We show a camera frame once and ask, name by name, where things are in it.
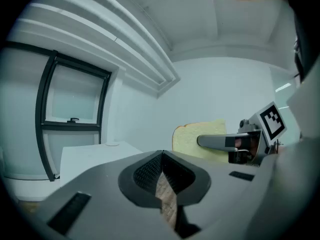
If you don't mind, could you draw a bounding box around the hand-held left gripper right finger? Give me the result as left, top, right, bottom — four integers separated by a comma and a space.
162, 150, 259, 240

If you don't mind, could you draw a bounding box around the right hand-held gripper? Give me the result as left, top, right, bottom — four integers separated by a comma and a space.
196, 101, 287, 165

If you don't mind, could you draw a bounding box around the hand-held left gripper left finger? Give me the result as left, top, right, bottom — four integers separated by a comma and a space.
32, 150, 181, 240

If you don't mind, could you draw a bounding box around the yellow sponge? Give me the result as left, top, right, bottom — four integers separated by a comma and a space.
171, 118, 230, 164

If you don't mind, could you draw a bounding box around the person's right hand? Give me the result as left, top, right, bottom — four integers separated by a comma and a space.
234, 133, 260, 158

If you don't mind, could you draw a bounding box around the black window frame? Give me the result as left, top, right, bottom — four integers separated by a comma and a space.
34, 49, 113, 183

